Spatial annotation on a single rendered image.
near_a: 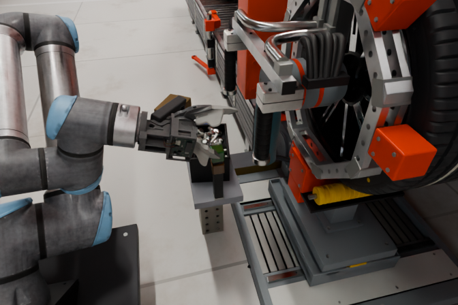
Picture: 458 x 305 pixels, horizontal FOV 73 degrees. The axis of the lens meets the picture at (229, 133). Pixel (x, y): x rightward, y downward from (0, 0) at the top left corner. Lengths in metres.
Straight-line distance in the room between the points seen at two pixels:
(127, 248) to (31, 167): 0.57
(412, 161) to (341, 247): 0.68
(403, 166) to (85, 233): 0.79
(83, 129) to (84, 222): 0.37
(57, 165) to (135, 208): 1.02
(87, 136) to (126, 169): 1.27
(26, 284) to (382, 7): 1.00
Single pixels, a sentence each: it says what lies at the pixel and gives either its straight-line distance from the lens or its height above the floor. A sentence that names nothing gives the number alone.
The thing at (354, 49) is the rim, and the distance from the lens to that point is 0.94.
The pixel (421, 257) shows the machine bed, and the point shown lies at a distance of 1.60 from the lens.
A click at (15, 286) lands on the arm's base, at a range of 0.98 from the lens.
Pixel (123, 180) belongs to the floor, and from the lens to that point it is 1.86.
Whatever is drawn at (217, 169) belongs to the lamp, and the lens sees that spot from 0.97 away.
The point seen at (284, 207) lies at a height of 0.15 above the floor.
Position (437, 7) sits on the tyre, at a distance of 0.73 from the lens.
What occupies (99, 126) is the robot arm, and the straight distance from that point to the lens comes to 0.65.
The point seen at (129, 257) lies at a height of 0.30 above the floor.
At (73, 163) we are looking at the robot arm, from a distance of 0.71.
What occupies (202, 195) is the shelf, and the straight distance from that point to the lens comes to 1.09.
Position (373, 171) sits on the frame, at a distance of 0.81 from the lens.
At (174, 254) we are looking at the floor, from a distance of 1.50.
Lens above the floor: 1.26
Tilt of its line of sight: 37 degrees down
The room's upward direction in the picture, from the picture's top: straight up
